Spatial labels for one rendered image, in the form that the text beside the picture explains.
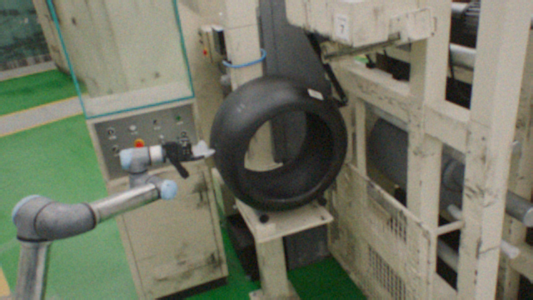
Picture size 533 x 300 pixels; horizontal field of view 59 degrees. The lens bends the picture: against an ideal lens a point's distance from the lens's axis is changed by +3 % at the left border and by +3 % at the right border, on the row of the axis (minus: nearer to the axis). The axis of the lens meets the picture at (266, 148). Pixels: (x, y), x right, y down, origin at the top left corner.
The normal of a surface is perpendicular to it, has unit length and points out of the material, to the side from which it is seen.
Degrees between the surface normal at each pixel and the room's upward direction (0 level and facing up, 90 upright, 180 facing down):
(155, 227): 90
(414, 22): 72
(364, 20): 90
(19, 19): 90
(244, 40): 90
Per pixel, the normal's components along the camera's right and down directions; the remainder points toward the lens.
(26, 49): 0.61, 0.28
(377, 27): 0.33, 0.37
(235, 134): -0.40, 0.02
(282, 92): 0.15, -0.41
